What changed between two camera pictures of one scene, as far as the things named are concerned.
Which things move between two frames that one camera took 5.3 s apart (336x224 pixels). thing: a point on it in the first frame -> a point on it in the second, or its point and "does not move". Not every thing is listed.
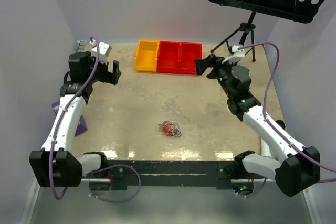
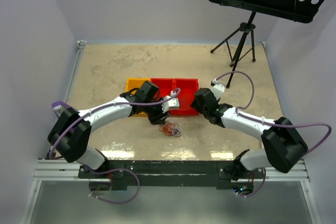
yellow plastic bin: x=146 y=56 -> x=133 y=83
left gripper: x=112 y=77 -> x=159 y=118
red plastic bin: x=188 y=52 -> x=188 y=87
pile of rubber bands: x=171 y=129 does not move
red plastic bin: x=168 y=57 -> x=165 y=85
